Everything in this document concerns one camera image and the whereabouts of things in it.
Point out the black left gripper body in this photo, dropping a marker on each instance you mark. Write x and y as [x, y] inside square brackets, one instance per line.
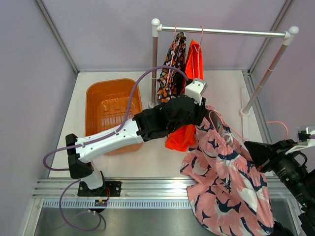
[193, 117]

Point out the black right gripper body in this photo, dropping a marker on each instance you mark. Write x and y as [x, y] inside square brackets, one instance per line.
[287, 165]

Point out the pink navy patterned shorts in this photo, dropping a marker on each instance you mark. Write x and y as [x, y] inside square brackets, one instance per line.
[230, 196]

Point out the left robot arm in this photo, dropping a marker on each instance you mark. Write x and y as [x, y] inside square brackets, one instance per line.
[150, 124]

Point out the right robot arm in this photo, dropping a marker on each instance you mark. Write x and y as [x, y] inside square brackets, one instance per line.
[303, 189]

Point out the black orange patterned shorts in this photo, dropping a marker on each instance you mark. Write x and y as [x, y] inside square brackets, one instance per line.
[174, 87]

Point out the pink hanger under patterned shorts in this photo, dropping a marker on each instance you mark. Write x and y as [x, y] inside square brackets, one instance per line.
[175, 43]

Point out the pink hanger under orange shorts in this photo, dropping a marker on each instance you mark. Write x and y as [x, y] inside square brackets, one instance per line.
[200, 39]

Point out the orange plastic basket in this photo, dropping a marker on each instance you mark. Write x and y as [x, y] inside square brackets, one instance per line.
[106, 104]

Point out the silver clothes rack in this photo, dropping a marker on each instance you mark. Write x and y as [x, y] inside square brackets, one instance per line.
[247, 100]

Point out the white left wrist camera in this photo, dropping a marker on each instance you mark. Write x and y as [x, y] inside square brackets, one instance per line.
[195, 90]

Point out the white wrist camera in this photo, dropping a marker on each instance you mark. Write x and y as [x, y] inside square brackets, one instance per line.
[305, 138]
[195, 90]

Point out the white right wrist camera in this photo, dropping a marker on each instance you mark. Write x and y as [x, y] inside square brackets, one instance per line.
[305, 138]

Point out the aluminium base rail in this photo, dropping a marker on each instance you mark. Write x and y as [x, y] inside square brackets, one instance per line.
[135, 193]

